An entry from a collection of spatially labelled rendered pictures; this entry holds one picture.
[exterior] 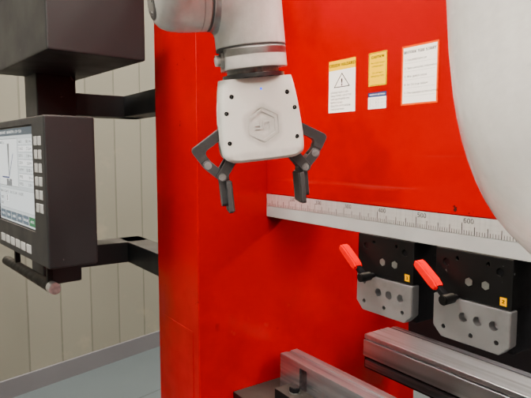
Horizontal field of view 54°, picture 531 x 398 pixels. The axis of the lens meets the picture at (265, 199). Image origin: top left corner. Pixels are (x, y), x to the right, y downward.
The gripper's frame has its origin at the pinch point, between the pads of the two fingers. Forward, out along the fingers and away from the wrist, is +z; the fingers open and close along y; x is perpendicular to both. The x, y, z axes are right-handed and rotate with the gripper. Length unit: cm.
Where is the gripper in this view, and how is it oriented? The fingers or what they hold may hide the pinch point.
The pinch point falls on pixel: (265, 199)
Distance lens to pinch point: 65.6
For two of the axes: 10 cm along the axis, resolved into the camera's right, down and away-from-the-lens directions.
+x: -2.1, -1.5, 9.6
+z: 1.0, 9.8, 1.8
